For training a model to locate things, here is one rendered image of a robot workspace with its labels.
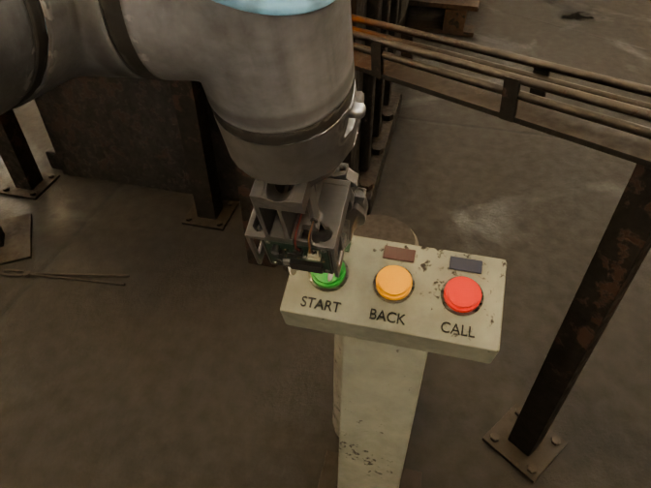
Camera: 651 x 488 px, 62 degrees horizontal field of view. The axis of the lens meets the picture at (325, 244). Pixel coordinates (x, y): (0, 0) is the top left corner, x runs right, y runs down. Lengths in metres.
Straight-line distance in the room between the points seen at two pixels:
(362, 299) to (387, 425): 0.24
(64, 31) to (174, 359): 1.09
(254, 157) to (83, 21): 0.11
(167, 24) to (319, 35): 0.07
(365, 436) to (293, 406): 0.41
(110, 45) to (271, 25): 0.08
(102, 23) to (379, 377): 0.53
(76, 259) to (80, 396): 0.46
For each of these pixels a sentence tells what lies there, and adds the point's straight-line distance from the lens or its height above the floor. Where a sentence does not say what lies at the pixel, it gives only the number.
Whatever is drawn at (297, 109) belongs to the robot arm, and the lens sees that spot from 0.30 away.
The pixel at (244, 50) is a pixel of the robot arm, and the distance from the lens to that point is 0.27.
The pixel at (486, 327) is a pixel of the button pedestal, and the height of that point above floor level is 0.59.
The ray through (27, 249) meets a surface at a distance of 1.72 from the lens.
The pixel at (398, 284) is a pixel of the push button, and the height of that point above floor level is 0.61.
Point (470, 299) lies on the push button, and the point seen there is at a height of 0.61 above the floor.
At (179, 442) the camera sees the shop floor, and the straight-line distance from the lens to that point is 1.21.
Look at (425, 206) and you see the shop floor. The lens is 1.69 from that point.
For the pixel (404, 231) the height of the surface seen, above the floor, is 0.52.
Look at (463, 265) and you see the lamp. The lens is 0.63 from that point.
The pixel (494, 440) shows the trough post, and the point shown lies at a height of 0.02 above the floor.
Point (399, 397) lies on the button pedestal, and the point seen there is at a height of 0.43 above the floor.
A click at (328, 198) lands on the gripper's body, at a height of 0.78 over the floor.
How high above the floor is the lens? 1.04
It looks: 43 degrees down
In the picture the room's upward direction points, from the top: straight up
